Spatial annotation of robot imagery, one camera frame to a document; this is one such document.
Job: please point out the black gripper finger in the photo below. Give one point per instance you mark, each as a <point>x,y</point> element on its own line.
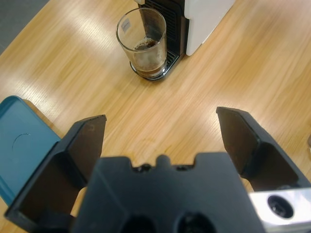
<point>60,170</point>
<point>255,157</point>

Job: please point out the clear drinking glass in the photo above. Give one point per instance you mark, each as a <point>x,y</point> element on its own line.
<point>145,53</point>

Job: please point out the white capsule coffee machine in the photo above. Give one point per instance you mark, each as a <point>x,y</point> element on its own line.
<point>201,21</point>

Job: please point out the teal plastic tray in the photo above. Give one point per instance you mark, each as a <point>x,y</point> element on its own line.
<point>22,145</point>

